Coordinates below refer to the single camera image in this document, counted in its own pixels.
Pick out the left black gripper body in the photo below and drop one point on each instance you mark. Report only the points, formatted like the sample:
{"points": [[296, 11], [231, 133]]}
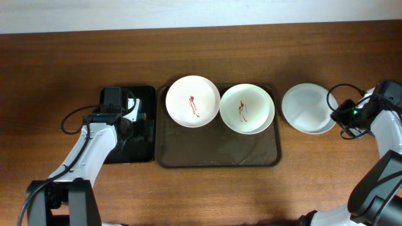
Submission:
{"points": [[142, 126]]}

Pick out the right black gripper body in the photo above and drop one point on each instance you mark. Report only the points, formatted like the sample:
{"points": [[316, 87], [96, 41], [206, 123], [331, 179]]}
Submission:
{"points": [[340, 112]]}

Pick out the pale blue plate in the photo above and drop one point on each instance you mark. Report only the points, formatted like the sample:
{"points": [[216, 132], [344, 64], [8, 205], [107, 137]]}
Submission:
{"points": [[305, 108]]}

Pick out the white plate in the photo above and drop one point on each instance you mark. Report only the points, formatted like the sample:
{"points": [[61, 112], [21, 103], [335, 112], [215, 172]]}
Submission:
{"points": [[192, 101], [247, 109]]}

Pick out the orange green sponge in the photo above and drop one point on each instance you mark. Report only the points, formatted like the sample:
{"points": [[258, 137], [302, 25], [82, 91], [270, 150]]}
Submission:
{"points": [[144, 116]]}

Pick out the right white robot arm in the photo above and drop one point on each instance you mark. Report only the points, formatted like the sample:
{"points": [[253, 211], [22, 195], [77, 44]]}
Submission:
{"points": [[374, 200]]}

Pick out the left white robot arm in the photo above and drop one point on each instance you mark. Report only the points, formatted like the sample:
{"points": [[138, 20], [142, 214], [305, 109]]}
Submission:
{"points": [[66, 197]]}

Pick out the small black tray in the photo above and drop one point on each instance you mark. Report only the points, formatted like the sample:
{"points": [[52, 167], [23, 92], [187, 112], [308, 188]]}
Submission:
{"points": [[141, 99]]}

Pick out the brown plastic serving tray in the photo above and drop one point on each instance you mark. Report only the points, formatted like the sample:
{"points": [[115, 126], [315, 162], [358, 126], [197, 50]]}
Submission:
{"points": [[213, 145]]}

